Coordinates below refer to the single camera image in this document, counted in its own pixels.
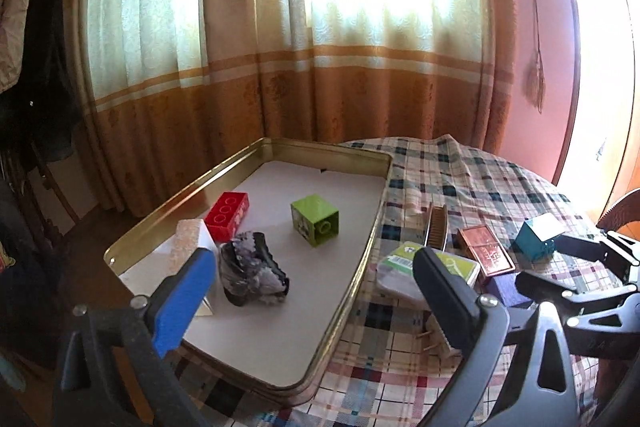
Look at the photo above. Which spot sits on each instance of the white box with green label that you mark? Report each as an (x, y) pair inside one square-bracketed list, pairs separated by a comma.
[(400, 267)]

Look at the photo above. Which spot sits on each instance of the hanging tassel ornament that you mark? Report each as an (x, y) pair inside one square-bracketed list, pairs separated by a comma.
[(536, 77)]

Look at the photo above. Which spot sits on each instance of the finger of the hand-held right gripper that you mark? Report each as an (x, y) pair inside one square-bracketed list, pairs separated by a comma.
[(545, 285), (580, 244)]

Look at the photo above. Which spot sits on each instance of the brown wooden chair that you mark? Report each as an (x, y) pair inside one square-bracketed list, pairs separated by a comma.
[(625, 207)]

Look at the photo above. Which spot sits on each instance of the teal building block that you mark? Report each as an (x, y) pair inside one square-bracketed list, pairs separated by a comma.
[(537, 237)]

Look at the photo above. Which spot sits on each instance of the black grey hair claw clip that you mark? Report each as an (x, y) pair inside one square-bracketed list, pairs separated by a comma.
[(250, 267)]

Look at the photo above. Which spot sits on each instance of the red building block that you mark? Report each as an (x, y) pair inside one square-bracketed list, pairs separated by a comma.
[(227, 212)]

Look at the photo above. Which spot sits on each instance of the green building block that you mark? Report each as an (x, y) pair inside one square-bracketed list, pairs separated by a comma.
[(315, 212)]

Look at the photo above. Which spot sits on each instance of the dark wooden rack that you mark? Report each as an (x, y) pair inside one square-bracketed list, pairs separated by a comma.
[(47, 179)]

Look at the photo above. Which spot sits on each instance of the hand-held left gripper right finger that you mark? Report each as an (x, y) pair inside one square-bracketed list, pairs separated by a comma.
[(445, 297)]

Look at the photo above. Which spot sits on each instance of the brown comb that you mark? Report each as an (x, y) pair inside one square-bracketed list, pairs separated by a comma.
[(436, 227)]

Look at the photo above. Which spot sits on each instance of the purple box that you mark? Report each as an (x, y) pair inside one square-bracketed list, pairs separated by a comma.
[(505, 292)]

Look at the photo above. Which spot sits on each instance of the gold metal tin tray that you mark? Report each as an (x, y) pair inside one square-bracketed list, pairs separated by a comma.
[(330, 159)]

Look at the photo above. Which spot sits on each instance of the copper rectangular box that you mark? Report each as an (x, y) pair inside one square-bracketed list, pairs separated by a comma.
[(482, 249)]

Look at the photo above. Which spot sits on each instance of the orange and cream curtain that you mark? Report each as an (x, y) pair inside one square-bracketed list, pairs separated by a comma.
[(375, 107)]

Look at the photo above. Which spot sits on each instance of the wooden door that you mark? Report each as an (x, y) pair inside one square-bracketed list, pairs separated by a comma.
[(625, 167)]

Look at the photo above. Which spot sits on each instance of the plaid tablecloth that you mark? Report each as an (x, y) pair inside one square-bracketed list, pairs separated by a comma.
[(475, 187)]

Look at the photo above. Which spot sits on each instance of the dark hanging jacket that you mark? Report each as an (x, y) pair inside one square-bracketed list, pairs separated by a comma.
[(45, 57)]

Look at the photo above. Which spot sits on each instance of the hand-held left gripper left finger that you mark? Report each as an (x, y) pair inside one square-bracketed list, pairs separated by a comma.
[(182, 292)]

